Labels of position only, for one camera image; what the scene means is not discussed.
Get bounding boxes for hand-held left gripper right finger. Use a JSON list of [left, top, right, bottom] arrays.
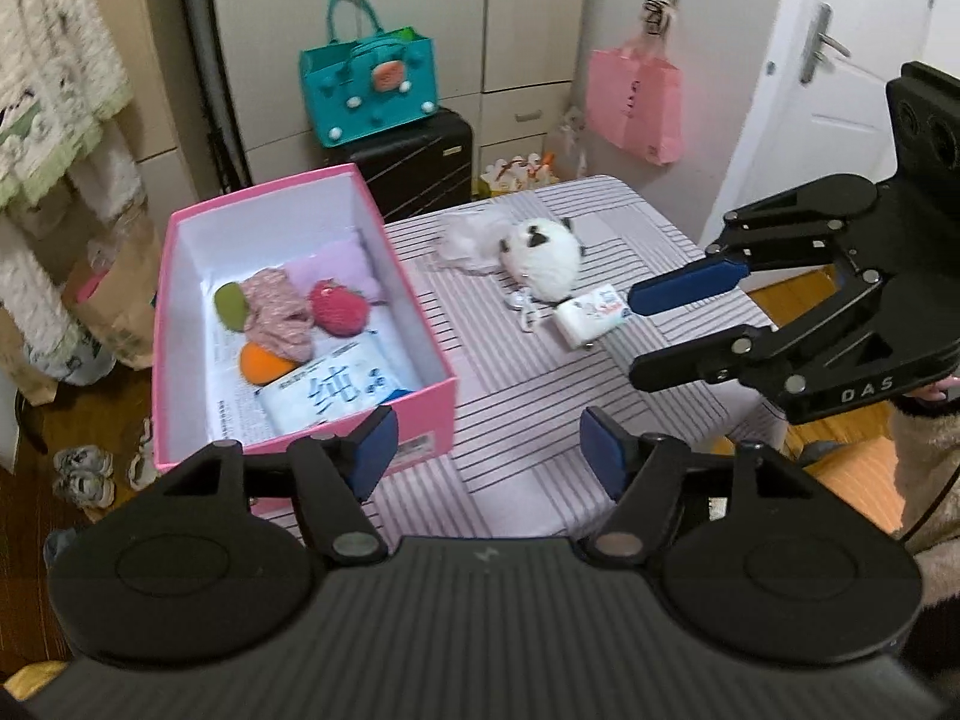
[[581, 405, 818, 567]]

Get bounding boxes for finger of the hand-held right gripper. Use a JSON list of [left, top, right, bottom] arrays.
[[628, 270, 890, 392], [628, 174, 890, 314]]

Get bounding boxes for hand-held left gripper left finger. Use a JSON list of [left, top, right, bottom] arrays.
[[161, 405, 400, 567]]

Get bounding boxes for pink cardboard box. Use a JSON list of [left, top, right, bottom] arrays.
[[152, 163, 458, 518]]

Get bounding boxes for large white tissue pack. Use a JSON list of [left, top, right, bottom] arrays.
[[255, 337, 413, 437]]

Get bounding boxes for small white tissue pack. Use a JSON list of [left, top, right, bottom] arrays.
[[553, 281, 631, 350]]

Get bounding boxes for orange makeup sponge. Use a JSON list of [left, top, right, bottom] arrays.
[[238, 343, 299, 389]]

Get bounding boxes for red knitted strawberry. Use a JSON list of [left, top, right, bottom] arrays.
[[310, 280, 370, 337]]

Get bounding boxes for white plush cat toy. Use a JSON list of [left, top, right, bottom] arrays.
[[499, 216, 586, 332]]

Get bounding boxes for pink knit scarf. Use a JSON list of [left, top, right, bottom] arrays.
[[241, 268, 316, 365]]

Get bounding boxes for purple cloth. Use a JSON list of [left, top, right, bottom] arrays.
[[287, 232, 385, 308]]

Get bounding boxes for green makeup sponge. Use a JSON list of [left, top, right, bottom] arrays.
[[214, 281, 252, 332]]

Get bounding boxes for white plastic bag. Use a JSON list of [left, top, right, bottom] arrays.
[[427, 208, 518, 276]]

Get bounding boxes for person's right forearm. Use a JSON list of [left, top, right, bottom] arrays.
[[889, 396, 960, 605]]

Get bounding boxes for person's right hand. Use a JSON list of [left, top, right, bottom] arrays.
[[916, 377, 960, 410]]

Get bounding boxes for striped tablecloth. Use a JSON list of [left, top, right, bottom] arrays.
[[247, 176, 788, 541]]

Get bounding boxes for white door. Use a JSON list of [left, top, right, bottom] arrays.
[[701, 0, 960, 248]]

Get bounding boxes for printed paper sheet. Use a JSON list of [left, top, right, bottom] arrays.
[[208, 315, 278, 445]]

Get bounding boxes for clear plastic bag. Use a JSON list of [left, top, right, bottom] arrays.
[[544, 106, 590, 182]]

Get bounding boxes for pink paper bag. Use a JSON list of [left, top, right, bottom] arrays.
[[585, 36, 683, 166]]

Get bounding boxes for white slippers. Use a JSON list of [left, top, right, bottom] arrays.
[[126, 416, 160, 492]]

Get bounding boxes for white sneaker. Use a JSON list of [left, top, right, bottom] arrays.
[[51, 446, 113, 479], [64, 469, 117, 509]]

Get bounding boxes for black suitcase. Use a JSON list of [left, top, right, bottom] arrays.
[[341, 106, 475, 224]]

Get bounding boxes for brown paper bag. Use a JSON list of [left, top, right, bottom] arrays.
[[61, 236, 162, 370]]

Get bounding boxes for white printed bag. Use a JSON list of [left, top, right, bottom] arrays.
[[21, 326, 117, 387]]

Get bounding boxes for teal felt tote bag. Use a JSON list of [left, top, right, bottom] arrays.
[[300, 0, 440, 149]]

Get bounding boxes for beige wardrobe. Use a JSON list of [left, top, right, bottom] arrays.
[[180, 0, 593, 196]]

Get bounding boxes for cream fluffy robe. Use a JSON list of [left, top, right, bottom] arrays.
[[0, 120, 147, 391]]

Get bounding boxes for cream knit cardigan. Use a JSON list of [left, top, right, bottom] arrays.
[[0, 0, 134, 207]]

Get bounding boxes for silver door handle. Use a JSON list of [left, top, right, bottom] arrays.
[[799, 4, 852, 85]]

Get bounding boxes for black cable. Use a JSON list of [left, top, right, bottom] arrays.
[[896, 457, 960, 541]]

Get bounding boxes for hanging keychain charm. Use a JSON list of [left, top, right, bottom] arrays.
[[640, 0, 685, 38]]

